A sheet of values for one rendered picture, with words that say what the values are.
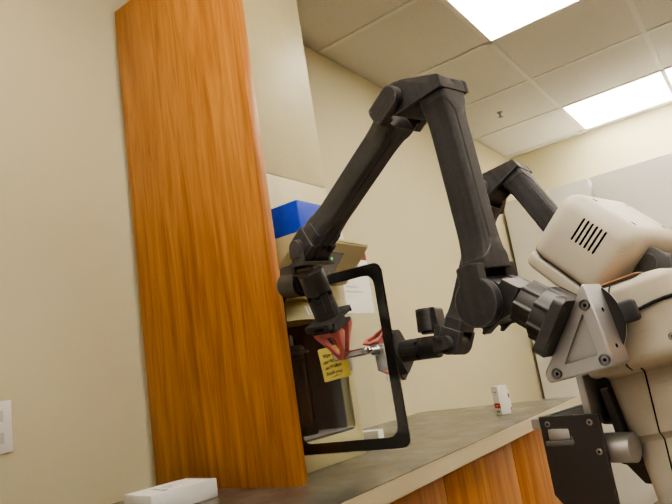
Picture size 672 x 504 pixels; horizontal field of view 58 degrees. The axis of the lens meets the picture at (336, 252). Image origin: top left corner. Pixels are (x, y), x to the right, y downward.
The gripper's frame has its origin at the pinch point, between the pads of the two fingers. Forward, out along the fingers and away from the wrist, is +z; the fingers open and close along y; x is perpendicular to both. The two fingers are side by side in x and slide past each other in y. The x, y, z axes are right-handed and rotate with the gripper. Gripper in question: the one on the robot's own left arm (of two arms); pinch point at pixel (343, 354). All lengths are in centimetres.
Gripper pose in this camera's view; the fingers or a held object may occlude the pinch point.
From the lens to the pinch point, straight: 132.3
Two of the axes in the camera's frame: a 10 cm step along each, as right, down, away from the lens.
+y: -4.6, 3.3, -8.2
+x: 8.1, -2.2, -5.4
